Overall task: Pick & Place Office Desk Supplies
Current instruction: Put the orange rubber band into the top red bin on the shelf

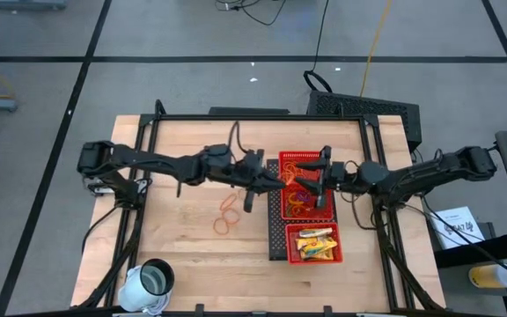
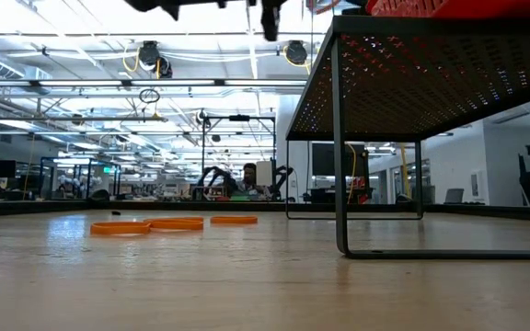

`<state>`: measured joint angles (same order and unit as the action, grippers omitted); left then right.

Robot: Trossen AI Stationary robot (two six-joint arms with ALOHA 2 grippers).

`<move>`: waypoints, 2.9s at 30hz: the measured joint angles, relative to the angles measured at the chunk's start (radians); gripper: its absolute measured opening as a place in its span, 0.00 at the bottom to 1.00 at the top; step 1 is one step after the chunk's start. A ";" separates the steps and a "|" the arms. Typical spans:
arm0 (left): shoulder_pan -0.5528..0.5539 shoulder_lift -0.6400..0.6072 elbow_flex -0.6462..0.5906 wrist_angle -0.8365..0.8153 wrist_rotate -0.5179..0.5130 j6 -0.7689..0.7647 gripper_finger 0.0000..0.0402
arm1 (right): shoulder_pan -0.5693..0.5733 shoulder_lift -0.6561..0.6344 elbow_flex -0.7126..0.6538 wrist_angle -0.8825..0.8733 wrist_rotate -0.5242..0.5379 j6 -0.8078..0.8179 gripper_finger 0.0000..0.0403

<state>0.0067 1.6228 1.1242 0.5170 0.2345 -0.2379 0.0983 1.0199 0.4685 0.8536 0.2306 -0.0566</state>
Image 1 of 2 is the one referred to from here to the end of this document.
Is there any white coiled cable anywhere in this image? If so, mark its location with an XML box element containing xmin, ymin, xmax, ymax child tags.
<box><xmin>141</xmin><ymin>301</ymin><xmax>172</xmax><ymax>316</ymax></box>

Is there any black perforated computer case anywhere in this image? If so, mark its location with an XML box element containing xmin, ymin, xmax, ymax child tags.
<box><xmin>306</xmin><ymin>90</ymin><xmax>423</xmax><ymax>151</ymax></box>

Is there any yellow and white bottle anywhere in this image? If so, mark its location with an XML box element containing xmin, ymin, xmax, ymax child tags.
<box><xmin>468</xmin><ymin>263</ymin><xmax>507</xmax><ymax>290</ymax></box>

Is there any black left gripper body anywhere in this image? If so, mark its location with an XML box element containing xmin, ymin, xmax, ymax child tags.
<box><xmin>234</xmin><ymin>148</ymin><xmax>266</xmax><ymax>213</ymax></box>

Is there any white cylindrical cup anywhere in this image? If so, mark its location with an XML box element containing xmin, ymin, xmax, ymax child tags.
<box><xmin>117</xmin><ymin>258</ymin><xmax>176</xmax><ymax>314</ymax></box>

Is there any black floor cable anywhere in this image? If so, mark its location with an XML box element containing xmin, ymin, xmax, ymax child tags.
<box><xmin>302</xmin><ymin>0</ymin><xmax>334</xmax><ymax>94</ymax></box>

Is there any black shelf board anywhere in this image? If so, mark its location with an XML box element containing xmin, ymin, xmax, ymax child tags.
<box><xmin>433</xmin><ymin>231</ymin><xmax>507</xmax><ymax>269</ymax></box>

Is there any yellow hanging cable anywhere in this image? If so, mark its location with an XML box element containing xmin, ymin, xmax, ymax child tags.
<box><xmin>358</xmin><ymin>0</ymin><xmax>393</xmax><ymax>98</ymax></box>

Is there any black perforated metal riser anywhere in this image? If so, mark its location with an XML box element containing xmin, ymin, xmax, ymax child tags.
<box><xmin>265</xmin><ymin>157</ymin><xmax>342</xmax><ymax>262</ymax></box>

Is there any red plastic slotted basket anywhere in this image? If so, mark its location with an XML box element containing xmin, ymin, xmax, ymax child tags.
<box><xmin>279</xmin><ymin>182</ymin><xmax>334</xmax><ymax>221</ymax></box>
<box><xmin>277</xmin><ymin>150</ymin><xmax>325</xmax><ymax>186</ymax></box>
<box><xmin>284</xmin><ymin>222</ymin><xmax>344</xmax><ymax>265</ymax></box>

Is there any white printed manual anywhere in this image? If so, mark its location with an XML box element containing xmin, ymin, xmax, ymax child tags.
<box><xmin>429</xmin><ymin>205</ymin><xmax>487</xmax><ymax>250</ymax></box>

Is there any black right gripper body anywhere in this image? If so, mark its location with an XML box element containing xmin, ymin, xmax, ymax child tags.
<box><xmin>315</xmin><ymin>145</ymin><xmax>360</xmax><ymax>210</ymax></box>

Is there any orange coil wrist keychain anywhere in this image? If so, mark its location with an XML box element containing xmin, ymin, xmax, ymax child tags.
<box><xmin>288</xmin><ymin>201</ymin><xmax>310</xmax><ymax>217</ymax></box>

